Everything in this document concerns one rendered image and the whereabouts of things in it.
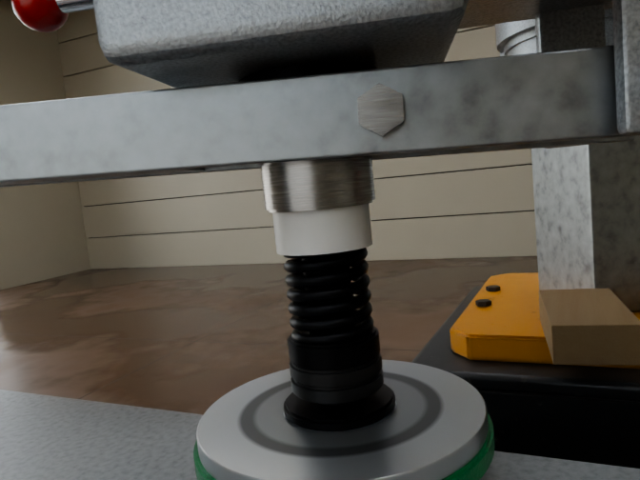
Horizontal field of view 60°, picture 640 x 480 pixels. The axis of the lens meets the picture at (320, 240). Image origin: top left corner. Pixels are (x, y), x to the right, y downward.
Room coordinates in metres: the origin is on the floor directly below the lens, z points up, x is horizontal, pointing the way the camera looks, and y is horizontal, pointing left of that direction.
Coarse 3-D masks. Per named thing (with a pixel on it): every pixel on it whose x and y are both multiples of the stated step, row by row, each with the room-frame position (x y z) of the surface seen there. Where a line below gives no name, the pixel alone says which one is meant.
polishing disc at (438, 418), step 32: (256, 384) 0.46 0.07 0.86; (288, 384) 0.45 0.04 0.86; (416, 384) 0.43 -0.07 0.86; (448, 384) 0.42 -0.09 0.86; (224, 416) 0.40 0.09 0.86; (256, 416) 0.39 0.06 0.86; (416, 416) 0.37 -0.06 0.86; (448, 416) 0.36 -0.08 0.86; (480, 416) 0.36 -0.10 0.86; (224, 448) 0.35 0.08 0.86; (256, 448) 0.34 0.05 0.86; (288, 448) 0.34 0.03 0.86; (320, 448) 0.34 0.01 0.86; (352, 448) 0.33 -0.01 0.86; (384, 448) 0.33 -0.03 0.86; (416, 448) 0.32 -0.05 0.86; (448, 448) 0.32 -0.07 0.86; (480, 448) 0.34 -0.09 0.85
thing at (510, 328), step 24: (504, 288) 1.09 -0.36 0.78; (528, 288) 1.07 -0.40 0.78; (480, 312) 0.92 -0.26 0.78; (504, 312) 0.91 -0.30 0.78; (528, 312) 0.89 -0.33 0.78; (456, 336) 0.83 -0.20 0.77; (480, 336) 0.80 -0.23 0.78; (504, 336) 0.78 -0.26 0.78; (528, 336) 0.77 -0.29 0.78; (504, 360) 0.79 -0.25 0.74; (528, 360) 0.77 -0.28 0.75
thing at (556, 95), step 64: (448, 64) 0.32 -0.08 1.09; (512, 64) 0.32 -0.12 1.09; (576, 64) 0.31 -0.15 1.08; (0, 128) 0.37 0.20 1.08; (64, 128) 0.36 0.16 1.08; (128, 128) 0.35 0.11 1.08; (192, 128) 0.35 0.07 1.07; (256, 128) 0.34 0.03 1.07; (320, 128) 0.34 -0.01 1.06; (384, 128) 0.32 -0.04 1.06; (448, 128) 0.32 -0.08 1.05; (512, 128) 0.32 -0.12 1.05; (576, 128) 0.31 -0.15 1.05
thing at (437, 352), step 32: (480, 288) 1.29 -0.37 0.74; (448, 320) 1.04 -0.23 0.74; (448, 352) 0.85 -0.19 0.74; (480, 384) 0.75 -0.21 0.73; (512, 384) 0.73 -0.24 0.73; (544, 384) 0.71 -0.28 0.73; (576, 384) 0.69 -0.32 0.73; (608, 384) 0.68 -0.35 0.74; (512, 416) 0.73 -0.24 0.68; (544, 416) 0.71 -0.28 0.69; (576, 416) 0.69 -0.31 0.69; (608, 416) 0.68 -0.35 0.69; (512, 448) 0.73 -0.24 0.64; (544, 448) 0.71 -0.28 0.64; (576, 448) 0.69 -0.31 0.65; (608, 448) 0.68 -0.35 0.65
